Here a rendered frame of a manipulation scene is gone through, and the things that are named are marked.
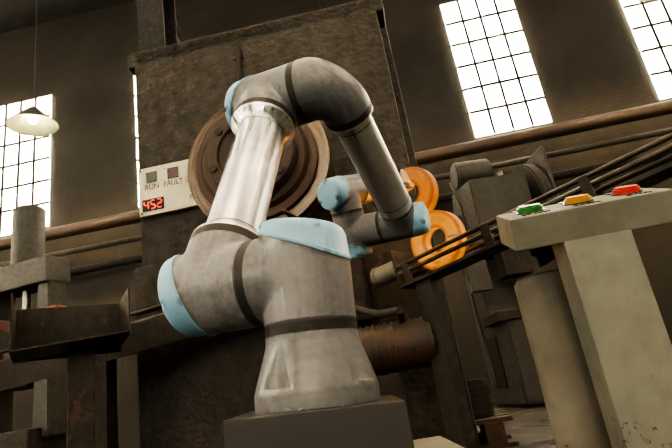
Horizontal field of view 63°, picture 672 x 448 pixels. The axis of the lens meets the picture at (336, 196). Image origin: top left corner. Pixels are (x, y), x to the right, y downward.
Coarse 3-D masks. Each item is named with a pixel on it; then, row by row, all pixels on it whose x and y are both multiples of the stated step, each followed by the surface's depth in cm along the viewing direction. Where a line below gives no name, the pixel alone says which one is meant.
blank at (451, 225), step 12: (432, 216) 143; (444, 216) 141; (456, 216) 141; (432, 228) 143; (444, 228) 140; (456, 228) 138; (420, 240) 145; (420, 252) 144; (456, 252) 137; (432, 264) 141; (444, 264) 139
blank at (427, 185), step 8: (408, 168) 152; (416, 168) 150; (400, 176) 154; (408, 176) 152; (416, 176) 150; (424, 176) 148; (432, 176) 149; (416, 184) 149; (424, 184) 147; (432, 184) 146; (424, 192) 147; (432, 192) 145; (416, 200) 148; (424, 200) 146; (432, 200) 145; (432, 208) 147
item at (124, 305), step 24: (24, 312) 147; (48, 312) 149; (72, 312) 152; (96, 312) 154; (120, 312) 155; (24, 336) 145; (48, 336) 147; (72, 336) 149; (96, 336) 134; (120, 336) 141; (24, 360) 141; (72, 360) 136; (72, 384) 134; (72, 408) 132; (72, 432) 130
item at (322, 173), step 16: (224, 112) 184; (208, 128) 183; (320, 128) 177; (320, 144) 175; (192, 160) 180; (320, 160) 173; (192, 176) 178; (320, 176) 172; (192, 192) 177; (208, 208) 174; (304, 208) 169
